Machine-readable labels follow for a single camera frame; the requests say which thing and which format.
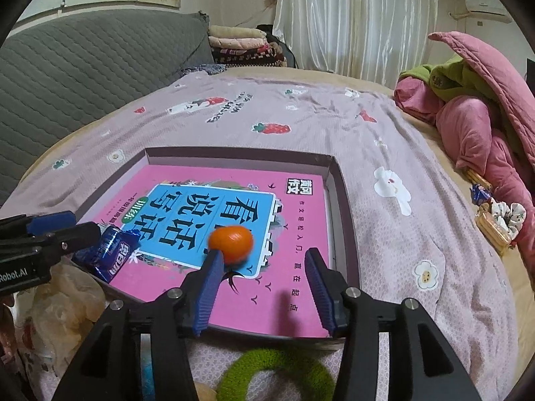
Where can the green garment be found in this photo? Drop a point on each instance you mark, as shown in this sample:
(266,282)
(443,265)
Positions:
(443,79)

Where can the grey cardboard box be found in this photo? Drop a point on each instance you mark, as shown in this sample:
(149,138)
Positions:
(234,153)

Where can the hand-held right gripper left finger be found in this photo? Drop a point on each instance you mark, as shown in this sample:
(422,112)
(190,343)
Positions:
(207,296)

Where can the pink folded blanket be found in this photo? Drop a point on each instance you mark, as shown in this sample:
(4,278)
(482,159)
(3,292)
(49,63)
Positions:
(234,42)

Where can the blue candy wrapper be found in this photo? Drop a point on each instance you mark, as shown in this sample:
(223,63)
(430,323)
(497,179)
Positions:
(480,194)

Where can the white air conditioner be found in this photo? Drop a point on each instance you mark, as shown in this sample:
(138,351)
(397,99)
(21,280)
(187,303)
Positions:
(485,6)

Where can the grey quilted headboard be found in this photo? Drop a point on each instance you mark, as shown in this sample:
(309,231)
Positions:
(83,71)

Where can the pink book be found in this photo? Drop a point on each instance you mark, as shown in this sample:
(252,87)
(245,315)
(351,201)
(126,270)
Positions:
(288,275)

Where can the grey-blue knitted cloth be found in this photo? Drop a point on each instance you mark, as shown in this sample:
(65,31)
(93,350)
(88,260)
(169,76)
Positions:
(205,69)

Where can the white curtain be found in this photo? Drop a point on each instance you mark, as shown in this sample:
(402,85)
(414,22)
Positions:
(355,21)

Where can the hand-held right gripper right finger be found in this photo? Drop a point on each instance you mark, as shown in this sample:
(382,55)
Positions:
(322,296)

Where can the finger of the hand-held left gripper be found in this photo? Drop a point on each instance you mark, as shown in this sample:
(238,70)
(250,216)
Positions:
(71,238)
(50,222)

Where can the black screen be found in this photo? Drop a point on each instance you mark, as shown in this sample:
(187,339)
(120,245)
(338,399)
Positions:
(530,73)

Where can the pink and green quilt pile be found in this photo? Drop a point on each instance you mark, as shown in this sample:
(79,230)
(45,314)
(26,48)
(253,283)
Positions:
(472,133)

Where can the dark clothing pile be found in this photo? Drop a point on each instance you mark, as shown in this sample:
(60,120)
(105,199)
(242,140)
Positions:
(273,35)

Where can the beige folded blanket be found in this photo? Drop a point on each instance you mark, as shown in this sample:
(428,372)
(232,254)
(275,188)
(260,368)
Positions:
(234,31)

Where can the air conditioner pipe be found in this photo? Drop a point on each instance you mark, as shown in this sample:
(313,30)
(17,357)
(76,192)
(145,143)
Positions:
(457,15)

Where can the dark blue snack packet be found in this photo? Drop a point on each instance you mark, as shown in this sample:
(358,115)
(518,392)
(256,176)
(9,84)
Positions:
(108,255)

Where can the orange tangerine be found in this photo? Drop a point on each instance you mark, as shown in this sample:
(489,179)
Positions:
(232,242)

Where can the wafer biscuit stick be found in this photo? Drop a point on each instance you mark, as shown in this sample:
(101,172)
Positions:
(478,177)

